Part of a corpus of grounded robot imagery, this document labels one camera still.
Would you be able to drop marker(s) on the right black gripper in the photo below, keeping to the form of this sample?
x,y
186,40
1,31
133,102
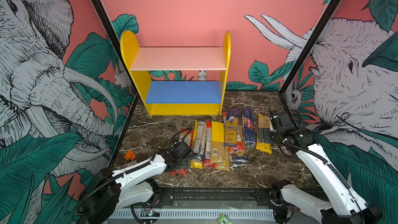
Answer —
x,y
266,138

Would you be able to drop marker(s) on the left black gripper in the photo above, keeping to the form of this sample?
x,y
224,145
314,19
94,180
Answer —
x,y
186,160

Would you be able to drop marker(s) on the blue yellow-ended spaghetti bag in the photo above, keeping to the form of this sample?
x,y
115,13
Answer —
x,y
198,150

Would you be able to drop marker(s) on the yellow-topped spaghetti bag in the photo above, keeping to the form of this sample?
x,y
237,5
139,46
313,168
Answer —
x,y
219,154

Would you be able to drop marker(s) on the Ankara spaghetti bag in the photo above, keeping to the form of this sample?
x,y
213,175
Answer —
x,y
231,127

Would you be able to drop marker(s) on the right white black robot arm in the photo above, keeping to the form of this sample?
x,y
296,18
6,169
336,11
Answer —
x,y
343,206

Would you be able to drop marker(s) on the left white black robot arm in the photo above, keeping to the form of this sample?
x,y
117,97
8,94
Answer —
x,y
109,191

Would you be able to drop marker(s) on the yellow shelf pink blue boards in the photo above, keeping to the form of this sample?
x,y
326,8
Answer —
x,y
177,97

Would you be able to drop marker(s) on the yellow Pastatime spaghetti bag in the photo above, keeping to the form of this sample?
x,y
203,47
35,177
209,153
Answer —
x,y
263,135

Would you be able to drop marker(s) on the blue Barilla spaghetti box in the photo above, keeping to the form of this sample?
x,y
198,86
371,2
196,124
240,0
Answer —
x,y
248,127

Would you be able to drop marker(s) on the small colourful card box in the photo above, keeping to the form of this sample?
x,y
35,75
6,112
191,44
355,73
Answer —
x,y
132,163

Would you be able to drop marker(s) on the red-ended labelled spaghetti bag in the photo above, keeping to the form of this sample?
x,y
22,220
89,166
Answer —
x,y
240,144

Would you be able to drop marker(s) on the orange toy brick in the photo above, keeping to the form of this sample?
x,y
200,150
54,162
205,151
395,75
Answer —
x,y
130,156

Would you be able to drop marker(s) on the blue yellow crest spaghetti bag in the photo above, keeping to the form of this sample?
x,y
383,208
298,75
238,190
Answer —
x,y
240,159

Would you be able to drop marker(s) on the white perforated vent strip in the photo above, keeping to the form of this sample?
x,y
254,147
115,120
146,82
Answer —
x,y
205,213

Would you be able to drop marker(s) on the green white sticker tag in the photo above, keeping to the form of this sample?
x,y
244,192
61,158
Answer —
x,y
224,220

